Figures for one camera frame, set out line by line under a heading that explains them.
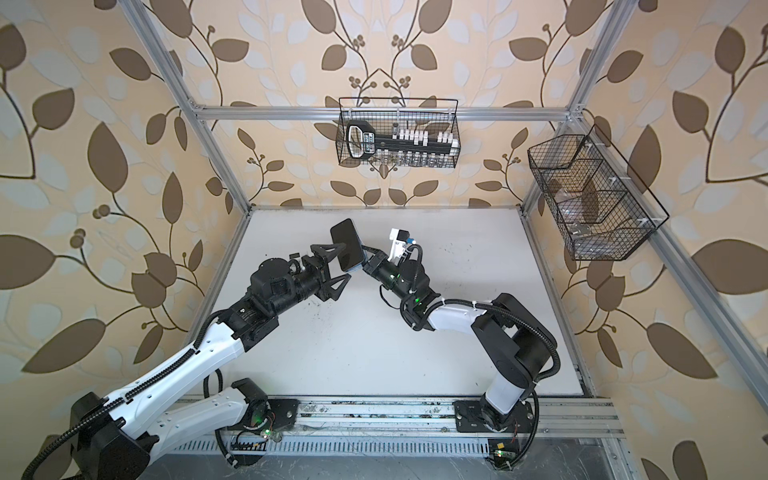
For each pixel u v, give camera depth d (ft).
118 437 1.25
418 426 2.42
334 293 2.27
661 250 1.93
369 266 2.31
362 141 2.74
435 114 2.98
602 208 2.41
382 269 2.35
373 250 2.47
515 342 1.50
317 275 2.07
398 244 2.44
